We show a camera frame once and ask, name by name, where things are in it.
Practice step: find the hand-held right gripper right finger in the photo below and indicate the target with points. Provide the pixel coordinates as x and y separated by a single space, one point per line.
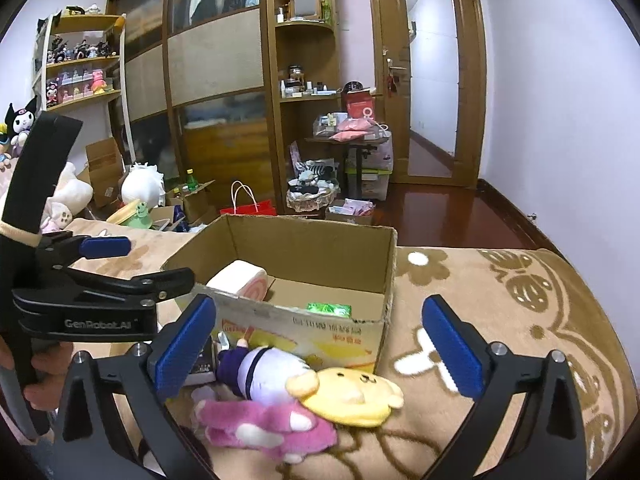
450 355

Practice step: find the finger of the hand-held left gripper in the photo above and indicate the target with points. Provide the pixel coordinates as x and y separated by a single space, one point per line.
165 280
105 247

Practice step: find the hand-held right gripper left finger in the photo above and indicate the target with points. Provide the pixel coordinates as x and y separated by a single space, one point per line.
185 352

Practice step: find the black box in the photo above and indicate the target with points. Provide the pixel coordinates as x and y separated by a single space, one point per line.
205 365

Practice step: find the white cloth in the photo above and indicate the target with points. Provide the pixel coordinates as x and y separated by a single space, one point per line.
235 277

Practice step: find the purple plush doll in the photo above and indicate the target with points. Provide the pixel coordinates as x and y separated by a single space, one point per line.
265 370

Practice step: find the pink plush toy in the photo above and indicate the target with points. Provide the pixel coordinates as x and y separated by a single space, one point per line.
260 422

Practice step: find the yellow plush toy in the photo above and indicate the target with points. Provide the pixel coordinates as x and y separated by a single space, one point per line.
350 395

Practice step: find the printed cardboard box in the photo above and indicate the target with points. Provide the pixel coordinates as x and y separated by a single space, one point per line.
300 245

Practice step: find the person's left hand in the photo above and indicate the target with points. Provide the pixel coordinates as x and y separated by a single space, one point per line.
50 370

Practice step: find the green frog toy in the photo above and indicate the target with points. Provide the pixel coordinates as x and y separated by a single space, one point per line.
140 212

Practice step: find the cream plush toy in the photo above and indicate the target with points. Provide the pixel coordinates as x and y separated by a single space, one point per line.
75 192

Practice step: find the small open cardboard box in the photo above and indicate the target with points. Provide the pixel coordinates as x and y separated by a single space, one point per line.
165 217

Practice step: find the beige floral blanket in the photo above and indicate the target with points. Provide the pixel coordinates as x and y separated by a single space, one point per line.
500 310

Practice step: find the round white plush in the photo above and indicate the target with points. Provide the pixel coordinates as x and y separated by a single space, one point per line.
142 185

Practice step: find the cardboard box with bottles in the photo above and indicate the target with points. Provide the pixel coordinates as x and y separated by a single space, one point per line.
195 205

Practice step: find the flattened cardboard box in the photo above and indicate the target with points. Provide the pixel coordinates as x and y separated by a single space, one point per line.
102 160

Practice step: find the green bottle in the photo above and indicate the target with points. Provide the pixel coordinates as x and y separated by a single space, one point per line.
191 180

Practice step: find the red paper bag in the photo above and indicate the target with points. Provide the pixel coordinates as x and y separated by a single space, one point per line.
250 210

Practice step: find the green packet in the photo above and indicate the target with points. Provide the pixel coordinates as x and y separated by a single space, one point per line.
327 309

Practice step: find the black white plush doll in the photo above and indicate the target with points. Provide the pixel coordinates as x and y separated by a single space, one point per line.
22 120

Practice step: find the row of pink figure boxes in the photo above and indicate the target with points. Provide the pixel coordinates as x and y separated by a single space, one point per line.
80 87

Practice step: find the lace trimmed basket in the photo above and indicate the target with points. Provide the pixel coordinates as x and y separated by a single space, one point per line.
310 202

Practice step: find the small box with pink items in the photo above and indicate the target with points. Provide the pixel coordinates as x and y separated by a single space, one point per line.
350 210

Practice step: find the pile of socks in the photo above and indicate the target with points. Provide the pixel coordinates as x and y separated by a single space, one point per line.
312 172

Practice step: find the wooden corner shelf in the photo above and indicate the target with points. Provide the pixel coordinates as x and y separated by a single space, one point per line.
281 135

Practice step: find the plastic storage bin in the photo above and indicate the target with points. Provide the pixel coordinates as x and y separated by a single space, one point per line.
372 185

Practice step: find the row of figurines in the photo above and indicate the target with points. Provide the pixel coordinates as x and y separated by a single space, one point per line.
82 50

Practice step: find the white plastic bag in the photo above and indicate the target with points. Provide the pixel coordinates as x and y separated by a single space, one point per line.
382 152

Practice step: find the wooden wardrobe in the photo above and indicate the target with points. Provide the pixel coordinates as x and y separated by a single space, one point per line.
215 60

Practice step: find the clear cosmetic organizer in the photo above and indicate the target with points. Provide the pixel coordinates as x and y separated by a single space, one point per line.
327 125

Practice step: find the display shelf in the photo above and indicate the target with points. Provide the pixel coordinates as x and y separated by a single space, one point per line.
85 22

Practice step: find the dark side table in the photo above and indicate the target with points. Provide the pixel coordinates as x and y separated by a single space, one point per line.
360 143

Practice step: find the group of cosmetic jars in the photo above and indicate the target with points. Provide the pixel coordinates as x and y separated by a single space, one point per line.
300 85

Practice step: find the pink cloth packs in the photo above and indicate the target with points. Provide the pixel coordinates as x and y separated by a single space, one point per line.
352 127

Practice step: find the red box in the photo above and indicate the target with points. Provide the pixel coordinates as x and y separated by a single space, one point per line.
357 107

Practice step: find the red key charm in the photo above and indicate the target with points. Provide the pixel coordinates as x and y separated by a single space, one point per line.
391 84

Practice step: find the small framed mirror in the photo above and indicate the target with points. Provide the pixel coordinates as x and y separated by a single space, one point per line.
305 5

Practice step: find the wooden door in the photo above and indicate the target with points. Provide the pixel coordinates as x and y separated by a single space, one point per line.
385 20

